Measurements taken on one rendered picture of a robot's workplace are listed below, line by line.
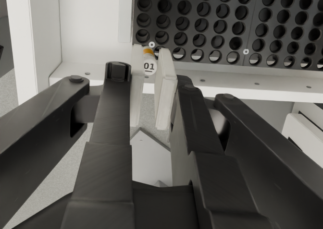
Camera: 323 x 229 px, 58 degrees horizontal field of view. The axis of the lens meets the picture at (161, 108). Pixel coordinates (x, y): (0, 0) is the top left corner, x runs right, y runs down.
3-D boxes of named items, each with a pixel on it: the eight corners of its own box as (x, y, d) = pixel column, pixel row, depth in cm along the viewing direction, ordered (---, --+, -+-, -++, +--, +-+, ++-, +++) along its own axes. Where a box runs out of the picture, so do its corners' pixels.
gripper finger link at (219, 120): (178, 105, 13) (241, 113, 14) (170, 73, 18) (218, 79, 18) (172, 134, 14) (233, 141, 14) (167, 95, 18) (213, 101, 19)
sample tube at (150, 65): (153, 59, 25) (156, 76, 21) (138, 58, 25) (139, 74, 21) (155, 45, 25) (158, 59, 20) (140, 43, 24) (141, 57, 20)
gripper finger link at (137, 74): (137, 128, 16) (123, 126, 15) (138, 84, 22) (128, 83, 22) (144, 74, 14) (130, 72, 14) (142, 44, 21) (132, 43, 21)
